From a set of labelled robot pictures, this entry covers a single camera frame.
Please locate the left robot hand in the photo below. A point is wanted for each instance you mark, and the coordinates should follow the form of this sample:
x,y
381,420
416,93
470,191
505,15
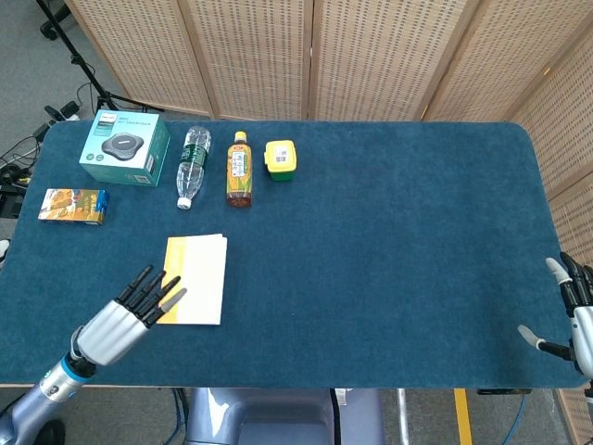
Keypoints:
x,y
125,320

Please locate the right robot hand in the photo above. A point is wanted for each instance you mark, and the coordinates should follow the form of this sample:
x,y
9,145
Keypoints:
x,y
576,320

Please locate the yellow and white notebook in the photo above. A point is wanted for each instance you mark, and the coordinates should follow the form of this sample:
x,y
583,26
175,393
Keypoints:
x,y
197,280

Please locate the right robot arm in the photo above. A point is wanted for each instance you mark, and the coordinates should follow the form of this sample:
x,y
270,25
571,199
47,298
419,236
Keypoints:
x,y
588,412

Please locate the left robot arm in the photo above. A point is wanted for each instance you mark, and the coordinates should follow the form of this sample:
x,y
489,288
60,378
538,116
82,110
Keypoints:
x,y
44,398

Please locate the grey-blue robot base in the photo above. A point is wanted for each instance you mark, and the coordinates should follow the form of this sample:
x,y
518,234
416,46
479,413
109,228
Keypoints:
x,y
278,416

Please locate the black device under table edge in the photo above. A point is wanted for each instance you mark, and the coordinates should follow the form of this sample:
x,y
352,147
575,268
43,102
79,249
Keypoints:
x,y
504,391

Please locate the orange and blue snack box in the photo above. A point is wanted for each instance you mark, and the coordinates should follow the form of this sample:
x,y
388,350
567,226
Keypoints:
x,y
74,207

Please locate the yellow floor tape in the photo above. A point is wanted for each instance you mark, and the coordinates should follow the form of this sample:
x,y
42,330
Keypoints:
x,y
462,416

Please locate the clear plastic water bottle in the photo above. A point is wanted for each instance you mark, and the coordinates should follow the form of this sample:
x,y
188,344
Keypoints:
x,y
192,166

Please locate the teal speakerphone box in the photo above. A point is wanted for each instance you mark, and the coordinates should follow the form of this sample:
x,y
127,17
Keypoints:
x,y
124,148

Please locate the blue felt table mat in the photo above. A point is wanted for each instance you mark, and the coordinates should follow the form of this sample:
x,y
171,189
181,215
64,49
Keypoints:
x,y
296,259

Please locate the tea bottle with yellow cap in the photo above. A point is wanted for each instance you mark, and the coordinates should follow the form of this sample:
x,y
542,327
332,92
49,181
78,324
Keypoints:
x,y
240,171

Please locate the yellow and green small container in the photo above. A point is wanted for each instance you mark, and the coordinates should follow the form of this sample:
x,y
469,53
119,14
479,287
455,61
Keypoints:
x,y
281,160

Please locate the black tripod stand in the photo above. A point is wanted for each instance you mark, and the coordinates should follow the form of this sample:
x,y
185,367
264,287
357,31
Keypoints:
x,y
76,60

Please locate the wooden lattice folding screen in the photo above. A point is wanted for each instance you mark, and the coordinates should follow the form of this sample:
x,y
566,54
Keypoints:
x,y
352,60

